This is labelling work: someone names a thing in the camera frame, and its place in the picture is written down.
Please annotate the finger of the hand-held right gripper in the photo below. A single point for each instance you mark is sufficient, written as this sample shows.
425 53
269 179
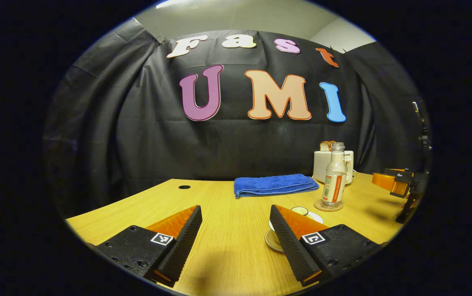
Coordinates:
388 183
398 172

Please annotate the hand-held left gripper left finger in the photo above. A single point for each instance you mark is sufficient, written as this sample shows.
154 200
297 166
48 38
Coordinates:
180 248

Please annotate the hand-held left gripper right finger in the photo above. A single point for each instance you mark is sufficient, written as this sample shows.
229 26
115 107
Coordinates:
291 250

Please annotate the cream teacup lid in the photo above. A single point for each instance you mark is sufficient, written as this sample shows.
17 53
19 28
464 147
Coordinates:
316 218

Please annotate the round brown coaster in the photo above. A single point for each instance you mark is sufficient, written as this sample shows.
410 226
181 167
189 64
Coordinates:
318 205

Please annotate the clear glass water bottle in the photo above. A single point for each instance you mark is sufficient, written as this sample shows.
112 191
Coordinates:
334 187

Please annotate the toast bread slice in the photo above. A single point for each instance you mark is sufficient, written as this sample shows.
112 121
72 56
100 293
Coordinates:
332 144
324 146

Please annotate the blue folded towel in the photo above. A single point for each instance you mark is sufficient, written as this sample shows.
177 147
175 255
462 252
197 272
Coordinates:
275 185

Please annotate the white toaster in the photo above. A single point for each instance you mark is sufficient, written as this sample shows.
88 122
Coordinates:
320 166

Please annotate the black backdrop cloth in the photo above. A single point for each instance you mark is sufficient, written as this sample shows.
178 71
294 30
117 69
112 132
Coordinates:
157 144

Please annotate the ceiling light panel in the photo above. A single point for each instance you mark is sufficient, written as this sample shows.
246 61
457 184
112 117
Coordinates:
170 4

